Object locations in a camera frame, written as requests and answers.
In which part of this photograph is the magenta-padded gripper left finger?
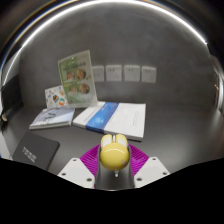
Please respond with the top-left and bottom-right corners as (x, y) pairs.
(57, 143), (101, 189)

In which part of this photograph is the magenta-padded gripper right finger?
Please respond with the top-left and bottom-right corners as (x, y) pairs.
(128, 143), (171, 188)

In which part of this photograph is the yellow computer mouse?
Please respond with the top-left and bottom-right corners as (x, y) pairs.
(99, 133), (131, 178)

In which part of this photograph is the grey-blue booklet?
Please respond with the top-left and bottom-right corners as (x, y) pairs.
(28, 106), (76, 131)

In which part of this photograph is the white book with blue band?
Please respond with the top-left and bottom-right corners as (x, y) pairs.
(72, 101), (147, 142)

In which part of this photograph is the white card with colourful print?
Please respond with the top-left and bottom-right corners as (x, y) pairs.
(44, 84), (69, 110)

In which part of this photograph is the green upright brochure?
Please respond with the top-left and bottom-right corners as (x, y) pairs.
(57, 49), (98, 109)

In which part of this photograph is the black monitor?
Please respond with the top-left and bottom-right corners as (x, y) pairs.
(0, 73), (24, 123)

